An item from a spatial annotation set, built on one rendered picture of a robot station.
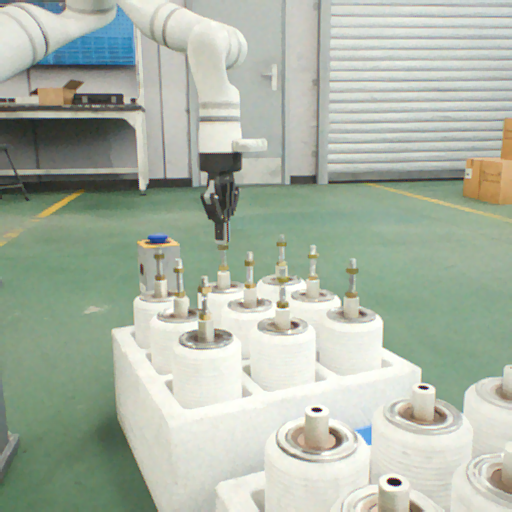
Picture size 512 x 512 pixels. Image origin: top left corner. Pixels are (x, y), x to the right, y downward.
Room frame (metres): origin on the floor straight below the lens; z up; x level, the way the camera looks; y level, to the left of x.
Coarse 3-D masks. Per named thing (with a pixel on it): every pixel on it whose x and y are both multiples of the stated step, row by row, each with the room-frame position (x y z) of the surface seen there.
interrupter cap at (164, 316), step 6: (162, 312) 0.86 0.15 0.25; (168, 312) 0.86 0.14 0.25; (192, 312) 0.86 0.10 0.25; (198, 312) 0.85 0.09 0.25; (162, 318) 0.83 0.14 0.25; (168, 318) 0.83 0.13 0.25; (174, 318) 0.83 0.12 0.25; (180, 318) 0.82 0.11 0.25; (186, 318) 0.83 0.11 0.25; (192, 318) 0.82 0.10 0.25
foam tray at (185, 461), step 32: (128, 352) 0.88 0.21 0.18; (384, 352) 0.86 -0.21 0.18; (128, 384) 0.87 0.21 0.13; (160, 384) 0.75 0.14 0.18; (256, 384) 0.75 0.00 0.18; (320, 384) 0.75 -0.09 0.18; (352, 384) 0.75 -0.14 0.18; (384, 384) 0.77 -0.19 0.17; (128, 416) 0.89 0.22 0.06; (160, 416) 0.68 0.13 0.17; (192, 416) 0.66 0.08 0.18; (224, 416) 0.67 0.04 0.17; (256, 416) 0.69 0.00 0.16; (288, 416) 0.71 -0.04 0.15; (352, 416) 0.75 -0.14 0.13; (160, 448) 0.69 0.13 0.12; (192, 448) 0.65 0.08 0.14; (224, 448) 0.67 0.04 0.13; (256, 448) 0.69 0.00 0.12; (160, 480) 0.70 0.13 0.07; (192, 480) 0.65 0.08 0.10; (224, 480) 0.67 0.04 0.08
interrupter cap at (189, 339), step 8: (216, 328) 0.77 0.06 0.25; (184, 336) 0.75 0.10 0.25; (192, 336) 0.75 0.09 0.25; (216, 336) 0.75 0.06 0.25; (224, 336) 0.74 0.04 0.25; (232, 336) 0.74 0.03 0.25; (184, 344) 0.71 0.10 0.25; (192, 344) 0.72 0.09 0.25; (200, 344) 0.71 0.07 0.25; (208, 344) 0.71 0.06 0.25; (216, 344) 0.72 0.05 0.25; (224, 344) 0.71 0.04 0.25
